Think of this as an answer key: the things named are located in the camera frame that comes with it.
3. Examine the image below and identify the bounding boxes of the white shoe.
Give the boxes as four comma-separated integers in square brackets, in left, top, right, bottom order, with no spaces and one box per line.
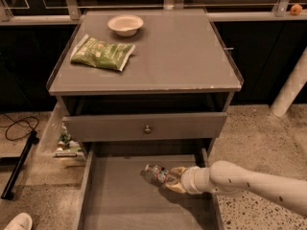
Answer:
[4,213,33,230]

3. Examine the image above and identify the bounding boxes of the grey wooden cabinet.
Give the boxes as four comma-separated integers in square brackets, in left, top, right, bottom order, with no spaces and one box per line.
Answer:
[47,9,243,150]

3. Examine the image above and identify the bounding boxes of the clear plastic storage bin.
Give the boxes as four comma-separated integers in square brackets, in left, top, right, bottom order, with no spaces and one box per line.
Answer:
[38,103,86,158]

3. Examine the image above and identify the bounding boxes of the black metal stand leg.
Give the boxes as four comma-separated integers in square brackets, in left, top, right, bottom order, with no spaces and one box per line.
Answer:
[1,130,39,200]

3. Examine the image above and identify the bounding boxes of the black cable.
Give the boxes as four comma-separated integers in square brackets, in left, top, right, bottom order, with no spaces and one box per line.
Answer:
[0,112,40,142]

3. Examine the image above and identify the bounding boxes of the clear plastic water bottle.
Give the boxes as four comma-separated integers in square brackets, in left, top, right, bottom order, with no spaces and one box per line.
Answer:
[142,164,180,188]

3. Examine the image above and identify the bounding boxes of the grey open middle drawer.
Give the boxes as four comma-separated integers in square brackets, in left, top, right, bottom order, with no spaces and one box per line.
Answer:
[73,144,224,230]

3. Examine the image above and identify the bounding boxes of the round metal drawer knob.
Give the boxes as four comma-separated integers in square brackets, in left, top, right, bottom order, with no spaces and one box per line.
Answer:
[144,126,152,134]

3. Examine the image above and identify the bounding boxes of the green chip bag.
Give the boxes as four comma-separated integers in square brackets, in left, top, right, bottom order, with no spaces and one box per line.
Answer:
[70,34,135,72]

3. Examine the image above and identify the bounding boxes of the white cylindrical post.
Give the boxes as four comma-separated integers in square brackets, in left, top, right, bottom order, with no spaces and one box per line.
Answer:
[271,48,307,117]

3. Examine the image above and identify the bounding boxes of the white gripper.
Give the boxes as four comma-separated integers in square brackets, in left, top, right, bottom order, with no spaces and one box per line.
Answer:
[165,167,211,195]

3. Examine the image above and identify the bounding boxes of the white paper bowl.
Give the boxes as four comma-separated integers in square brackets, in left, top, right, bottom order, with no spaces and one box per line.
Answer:
[107,14,144,37]

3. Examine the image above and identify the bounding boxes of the metal window frame rail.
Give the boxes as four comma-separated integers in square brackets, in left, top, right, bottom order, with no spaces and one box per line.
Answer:
[0,0,307,25]

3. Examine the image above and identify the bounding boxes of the grey top drawer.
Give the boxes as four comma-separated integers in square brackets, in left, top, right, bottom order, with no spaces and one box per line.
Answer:
[62,112,227,142]

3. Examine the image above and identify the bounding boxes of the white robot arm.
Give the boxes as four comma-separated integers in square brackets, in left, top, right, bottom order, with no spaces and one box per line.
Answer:
[165,161,307,218]

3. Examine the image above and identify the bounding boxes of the small orange toy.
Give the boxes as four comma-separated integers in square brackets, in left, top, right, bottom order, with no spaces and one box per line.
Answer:
[290,4,302,15]

